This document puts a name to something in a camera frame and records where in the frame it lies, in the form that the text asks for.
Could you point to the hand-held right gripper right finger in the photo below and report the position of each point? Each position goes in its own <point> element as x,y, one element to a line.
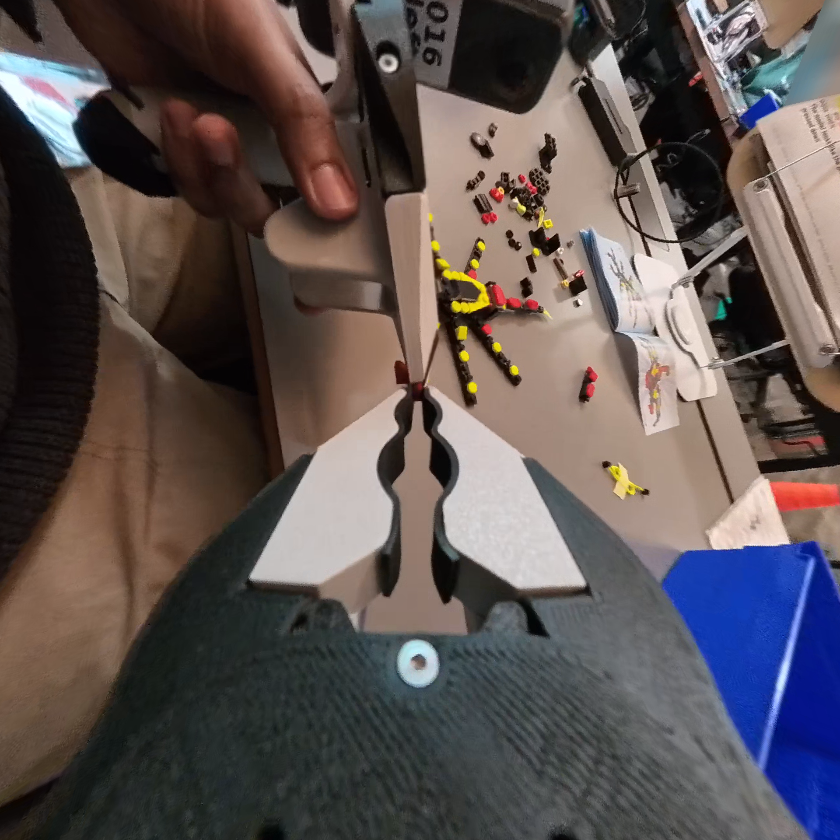
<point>505,525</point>

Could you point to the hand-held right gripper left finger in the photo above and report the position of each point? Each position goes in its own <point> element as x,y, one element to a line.
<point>328,518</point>

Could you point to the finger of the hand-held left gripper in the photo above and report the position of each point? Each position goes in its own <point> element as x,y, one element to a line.
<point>413,282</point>

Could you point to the small red lego piece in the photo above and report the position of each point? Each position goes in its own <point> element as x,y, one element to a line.
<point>401,372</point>

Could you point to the black yellow lego spider model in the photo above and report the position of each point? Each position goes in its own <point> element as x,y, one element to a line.
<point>463,289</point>

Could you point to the pile of loose lego pieces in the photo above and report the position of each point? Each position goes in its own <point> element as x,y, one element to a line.
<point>525,197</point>

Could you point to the black lego limb red slopes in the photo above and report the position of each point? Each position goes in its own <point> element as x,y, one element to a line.
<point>589,380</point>

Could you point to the lego instruction booklet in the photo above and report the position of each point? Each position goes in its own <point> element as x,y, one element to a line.
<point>623,289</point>

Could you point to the person's left hand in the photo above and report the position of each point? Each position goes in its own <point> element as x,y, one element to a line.
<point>216,52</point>

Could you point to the black power strip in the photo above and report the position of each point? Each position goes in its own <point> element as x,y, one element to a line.
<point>607,118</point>

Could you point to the white paper sheet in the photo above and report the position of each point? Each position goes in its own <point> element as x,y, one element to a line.
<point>748,518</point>

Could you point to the blue plastic bin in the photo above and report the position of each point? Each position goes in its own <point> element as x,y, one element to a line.
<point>735,623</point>

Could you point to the small blue box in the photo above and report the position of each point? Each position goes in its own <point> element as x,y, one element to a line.
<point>761,111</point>

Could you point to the white document holder stand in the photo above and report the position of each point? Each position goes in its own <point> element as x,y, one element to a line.
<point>689,328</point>

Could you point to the orange traffic cone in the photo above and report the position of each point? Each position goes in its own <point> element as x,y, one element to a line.
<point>804,497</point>

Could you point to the person's black sweater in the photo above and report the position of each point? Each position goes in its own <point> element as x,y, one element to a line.
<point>39,328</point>

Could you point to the printed plastic bag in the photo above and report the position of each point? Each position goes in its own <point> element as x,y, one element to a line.
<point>39,98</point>

